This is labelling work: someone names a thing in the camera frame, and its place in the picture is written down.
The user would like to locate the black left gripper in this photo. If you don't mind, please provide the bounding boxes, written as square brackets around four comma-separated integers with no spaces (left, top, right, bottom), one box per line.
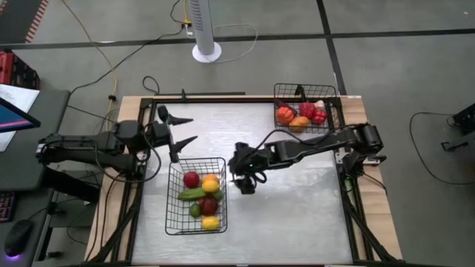
[147,106,199,165]

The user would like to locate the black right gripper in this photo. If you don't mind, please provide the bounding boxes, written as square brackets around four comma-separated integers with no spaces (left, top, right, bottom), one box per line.
[227,142,270,196]

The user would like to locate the dark red round fruit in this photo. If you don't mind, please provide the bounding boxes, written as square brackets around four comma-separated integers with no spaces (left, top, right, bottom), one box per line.
[198,196,220,217]

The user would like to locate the red apple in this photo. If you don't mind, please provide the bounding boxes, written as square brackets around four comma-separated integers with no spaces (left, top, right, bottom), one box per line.
[183,171,200,189]

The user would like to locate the long green mango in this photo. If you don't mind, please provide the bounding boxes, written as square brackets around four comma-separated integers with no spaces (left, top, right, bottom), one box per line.
[177,187,208,202]

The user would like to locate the orange mango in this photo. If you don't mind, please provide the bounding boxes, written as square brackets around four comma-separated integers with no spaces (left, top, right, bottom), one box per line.
[288,116,311,133]

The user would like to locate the white tower fan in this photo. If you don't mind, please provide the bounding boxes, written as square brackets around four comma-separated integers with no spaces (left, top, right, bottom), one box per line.
[186,0,223,64]

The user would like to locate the black desk leg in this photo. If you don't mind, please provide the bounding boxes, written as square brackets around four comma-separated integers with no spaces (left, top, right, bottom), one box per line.
[42,174,101,205]

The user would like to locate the grey desk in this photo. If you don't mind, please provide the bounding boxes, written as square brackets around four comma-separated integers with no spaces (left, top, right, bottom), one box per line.
[0,88,71,192]

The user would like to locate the white paper sheet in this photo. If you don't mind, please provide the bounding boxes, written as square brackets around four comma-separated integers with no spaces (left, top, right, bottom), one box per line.
[0,84,40,153]

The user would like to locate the computer monitor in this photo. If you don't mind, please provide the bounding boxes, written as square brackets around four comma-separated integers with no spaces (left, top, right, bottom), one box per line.
[0,96,42,134]

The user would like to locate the red toolbox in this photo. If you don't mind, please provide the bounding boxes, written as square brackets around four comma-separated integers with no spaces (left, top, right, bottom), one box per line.
[0,50,41,90]

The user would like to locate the backlit keyboard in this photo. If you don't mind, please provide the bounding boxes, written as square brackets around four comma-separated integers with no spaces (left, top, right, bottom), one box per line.
[0,191,18,223]

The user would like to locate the black computer mouse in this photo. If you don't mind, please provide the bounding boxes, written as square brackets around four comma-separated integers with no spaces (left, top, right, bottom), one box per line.
[3,219,34,259]

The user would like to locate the dark floor mat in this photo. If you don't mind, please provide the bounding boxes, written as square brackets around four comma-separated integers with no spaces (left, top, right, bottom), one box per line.
[0,0,49,45]

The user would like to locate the black floor device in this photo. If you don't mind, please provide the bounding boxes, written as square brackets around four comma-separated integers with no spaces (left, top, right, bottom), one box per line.
[451,102,475,135]

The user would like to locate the looped black cable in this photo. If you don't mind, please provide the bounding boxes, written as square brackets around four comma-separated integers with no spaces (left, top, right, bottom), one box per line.
[142,76,160,96]

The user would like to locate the black aluminium table frame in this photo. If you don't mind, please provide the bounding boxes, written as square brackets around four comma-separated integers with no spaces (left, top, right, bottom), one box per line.
[85,92,405,267]

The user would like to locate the large black wire basket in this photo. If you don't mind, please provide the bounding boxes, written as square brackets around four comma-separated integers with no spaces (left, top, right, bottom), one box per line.
[165,156,228,237]

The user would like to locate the long black floor cable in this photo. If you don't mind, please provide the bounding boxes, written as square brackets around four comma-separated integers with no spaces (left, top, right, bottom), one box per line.
[68,0,186,96]

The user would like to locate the small black wire basket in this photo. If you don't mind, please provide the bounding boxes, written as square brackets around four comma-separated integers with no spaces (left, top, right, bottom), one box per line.
[273,82,338,134]

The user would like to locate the thin white cable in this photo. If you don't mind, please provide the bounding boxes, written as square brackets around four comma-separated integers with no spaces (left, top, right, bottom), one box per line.
[209,22,259,65]

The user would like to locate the yellow cable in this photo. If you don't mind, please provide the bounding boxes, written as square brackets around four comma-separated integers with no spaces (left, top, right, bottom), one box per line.
[59,0,119,131]

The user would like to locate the thin black cable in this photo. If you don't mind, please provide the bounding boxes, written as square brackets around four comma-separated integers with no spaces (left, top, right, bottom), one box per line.
[409,111,475,185]

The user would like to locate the black floor bracket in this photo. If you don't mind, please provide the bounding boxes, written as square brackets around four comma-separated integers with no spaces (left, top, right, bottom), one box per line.
[440,139,469,152]

